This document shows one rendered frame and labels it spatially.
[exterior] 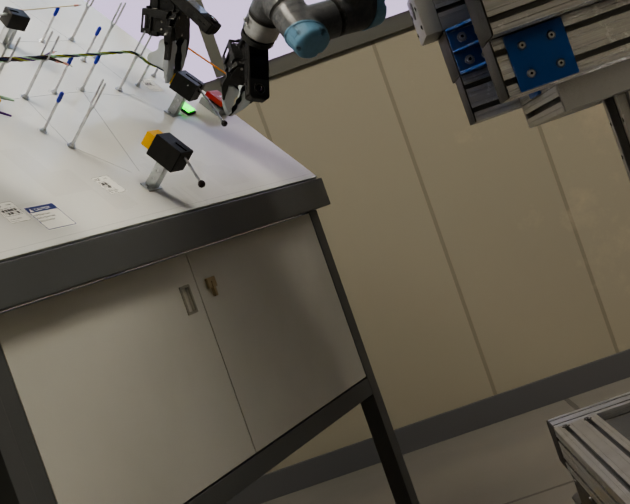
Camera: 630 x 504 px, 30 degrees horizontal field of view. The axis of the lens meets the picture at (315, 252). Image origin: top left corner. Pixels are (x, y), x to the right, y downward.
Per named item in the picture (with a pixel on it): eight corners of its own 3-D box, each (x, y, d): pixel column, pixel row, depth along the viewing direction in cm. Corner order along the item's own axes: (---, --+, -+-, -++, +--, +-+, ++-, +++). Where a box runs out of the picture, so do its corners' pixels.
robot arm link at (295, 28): (350, 21, 225) (321, -15, 230) (299, 35, 220) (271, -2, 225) (343, 52, 231) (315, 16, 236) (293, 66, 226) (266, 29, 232)
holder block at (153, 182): (181, 217, 214) (206, 172, 210) (132, 178, 217) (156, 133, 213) (194, 213, 218) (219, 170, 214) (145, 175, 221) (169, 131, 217)
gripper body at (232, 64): (252, 65, 251) (271, 20, 243) (261, 92, 246) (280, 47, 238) (218, 60, 248) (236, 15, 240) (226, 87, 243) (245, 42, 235)
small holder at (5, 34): (-31, 30, 235) (-17, -1, 232) (8, 38, 242) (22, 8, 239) (-20, 42, 232) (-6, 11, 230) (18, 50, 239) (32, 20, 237)
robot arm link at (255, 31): (287, 31, 235) (249, 25, 232) (280, 48, 238) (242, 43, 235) (279, 7, 240) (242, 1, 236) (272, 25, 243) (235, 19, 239)
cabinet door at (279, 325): (369, 375, 268) (312, 212, 267) (260, 451, 219) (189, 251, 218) (359, 378, 269) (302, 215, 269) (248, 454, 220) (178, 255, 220)
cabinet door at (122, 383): (257, 453, 219) (186, 253, 218) (84, 573, 170) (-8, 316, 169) (248, 455, 220) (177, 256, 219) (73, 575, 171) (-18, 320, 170)
